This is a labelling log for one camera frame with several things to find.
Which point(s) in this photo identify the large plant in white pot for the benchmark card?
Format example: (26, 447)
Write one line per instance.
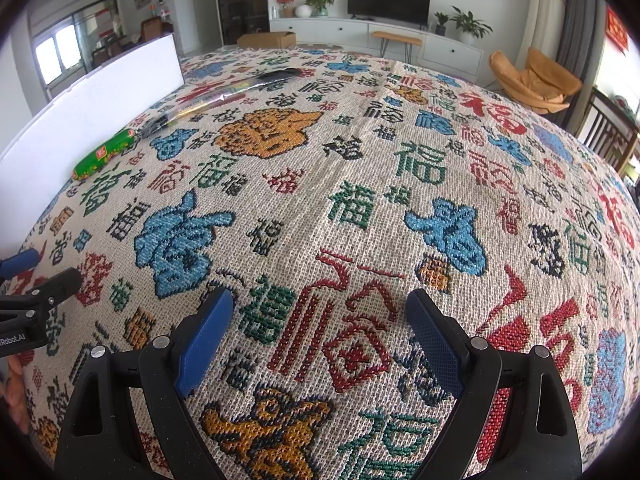
(468, 29)

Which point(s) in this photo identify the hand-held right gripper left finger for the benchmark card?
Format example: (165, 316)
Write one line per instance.
(205, 340)

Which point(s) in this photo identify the white television cabinet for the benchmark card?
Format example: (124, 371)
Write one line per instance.
(330, 32)

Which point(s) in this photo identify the grey curtain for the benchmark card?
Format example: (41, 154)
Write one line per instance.
(582, 25)

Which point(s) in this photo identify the black television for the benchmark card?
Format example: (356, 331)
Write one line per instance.
(389, 0)

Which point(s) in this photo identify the orange lounge chair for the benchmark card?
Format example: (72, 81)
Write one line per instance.
(537, 82)

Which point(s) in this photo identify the balcony glass door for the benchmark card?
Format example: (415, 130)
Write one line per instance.
(70, 45)

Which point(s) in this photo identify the round white vase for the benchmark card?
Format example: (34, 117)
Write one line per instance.
(303, 11)

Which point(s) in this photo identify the long black clear snack packet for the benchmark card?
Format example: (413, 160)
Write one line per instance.
(225, 92)

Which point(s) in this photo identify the brown dining chair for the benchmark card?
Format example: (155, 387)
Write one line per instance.
(151, 31)

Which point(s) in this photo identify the wooden bench with metal legs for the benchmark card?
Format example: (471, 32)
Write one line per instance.
(395, 38)

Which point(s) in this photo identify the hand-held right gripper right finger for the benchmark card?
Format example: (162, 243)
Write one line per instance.
(435, 340)

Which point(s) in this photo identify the dark glass display cabinet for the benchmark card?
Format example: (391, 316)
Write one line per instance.
(241, 0)

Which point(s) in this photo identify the standing air conditioner with cover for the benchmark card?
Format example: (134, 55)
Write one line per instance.
(542, 15)

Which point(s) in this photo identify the green plant in glass pot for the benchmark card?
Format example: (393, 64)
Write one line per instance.
(320, 2)

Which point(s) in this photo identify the green sausage packet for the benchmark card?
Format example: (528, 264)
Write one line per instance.
(102, 155)

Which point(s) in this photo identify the dark wooden chair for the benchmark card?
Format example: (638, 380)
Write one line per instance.
(605, 125)

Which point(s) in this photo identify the printed woven blanket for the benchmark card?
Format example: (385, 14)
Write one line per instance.
(350, 185)

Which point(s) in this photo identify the white cardboard box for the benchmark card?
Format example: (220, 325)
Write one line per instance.
(75, 120)

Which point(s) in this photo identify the brown cardboard box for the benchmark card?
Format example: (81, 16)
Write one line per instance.
(266, 41)

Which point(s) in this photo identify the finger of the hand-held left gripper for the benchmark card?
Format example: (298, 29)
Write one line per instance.
(20, 262)
(55, 287)

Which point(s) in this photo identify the small plant in dark pot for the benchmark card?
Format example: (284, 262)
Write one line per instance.
(441, 26)

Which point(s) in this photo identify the person's left hand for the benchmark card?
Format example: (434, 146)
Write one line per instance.
(12, 390)

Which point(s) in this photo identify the red wall hanging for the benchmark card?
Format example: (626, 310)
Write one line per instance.
(616, 30)

